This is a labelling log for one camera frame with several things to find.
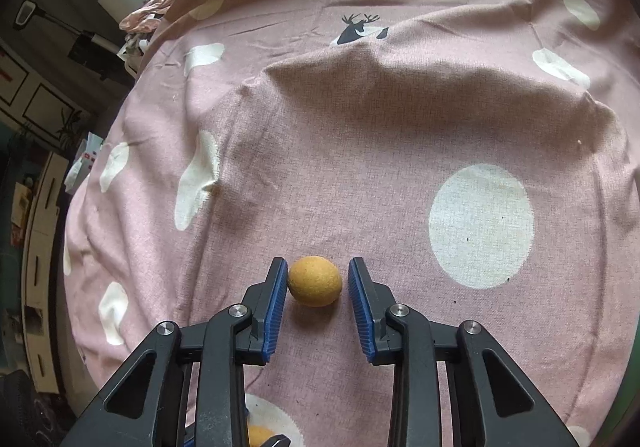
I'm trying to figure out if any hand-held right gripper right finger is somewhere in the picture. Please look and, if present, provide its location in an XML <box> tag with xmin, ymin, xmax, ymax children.
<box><xmin>348</xmin><ymin>257</ymin><xmax>581</xmax><ymax>447</ymax></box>

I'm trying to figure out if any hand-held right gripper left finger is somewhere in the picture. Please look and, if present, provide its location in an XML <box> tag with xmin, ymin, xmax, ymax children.
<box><xmin>60</xmin><ymin>257</ymin><xmax>290</xmax><ymax>447</ymax></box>

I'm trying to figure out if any round tan longan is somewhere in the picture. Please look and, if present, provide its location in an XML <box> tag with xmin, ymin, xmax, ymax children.
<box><xmin>287</xmin><ymin>255</ymin><xmax>344</xmax><ymax>306</ymax></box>

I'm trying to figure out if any pink polka dot blanket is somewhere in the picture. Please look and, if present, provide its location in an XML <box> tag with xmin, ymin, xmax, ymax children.
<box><xmin>62</xmin><ymin>0</ymin><xmax>638</xmax><ymax>447</ymax></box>

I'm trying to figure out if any printed paper bag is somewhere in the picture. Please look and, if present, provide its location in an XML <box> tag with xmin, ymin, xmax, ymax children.
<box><xmin>65</xmin><ymin>132</ymin><xmax>106</xmax><ymax>188</ymax></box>

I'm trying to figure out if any white cabinet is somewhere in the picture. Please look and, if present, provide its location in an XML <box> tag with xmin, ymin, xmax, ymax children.
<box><xmin>20</xmin><ymin>152</ymin><xmax>71</xmax><ymax>393</ymax></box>

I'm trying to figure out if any dark bag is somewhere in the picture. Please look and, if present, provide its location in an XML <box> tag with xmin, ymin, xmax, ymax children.
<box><xmin>0</xmin><ymin>369</ymin><xmax>76</xmax><ymax>447</ymax></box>

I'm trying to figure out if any potted house plant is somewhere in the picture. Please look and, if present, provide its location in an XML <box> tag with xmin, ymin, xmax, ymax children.
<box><xmin>55</xmin><ymin>109</ymin><xmax>83</xmax><ymax>148</ymax></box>

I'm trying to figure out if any bag of clutter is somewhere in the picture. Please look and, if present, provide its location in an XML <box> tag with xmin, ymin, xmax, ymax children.
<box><xmin>120</xmin><ymin>29</ymin><xmax>151</xmax><ymax>72</ymax></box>

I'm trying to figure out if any upright vacuum cleaner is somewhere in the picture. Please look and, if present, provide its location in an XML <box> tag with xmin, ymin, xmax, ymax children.
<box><xmin>12</xmin><ymin>0</ymin><xmax>136</xmax><ymax>82</ymax></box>

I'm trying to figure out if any crumpled pink cloth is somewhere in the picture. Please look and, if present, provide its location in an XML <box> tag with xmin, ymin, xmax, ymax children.
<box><xmin>119</xmin><ymin>0</ymin><xmax>182</xmax><ymax>32</ymax></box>

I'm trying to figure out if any framed wall picture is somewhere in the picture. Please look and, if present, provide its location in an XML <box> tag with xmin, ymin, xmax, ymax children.
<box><xmin>22</xmin><ymin>82</ymin><xmax>76</xmax><ymax>138</ymax></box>
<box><xmin>0</xmin><ymin>49</ymin><xmax>31</xmax><ymax>108</ymax></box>

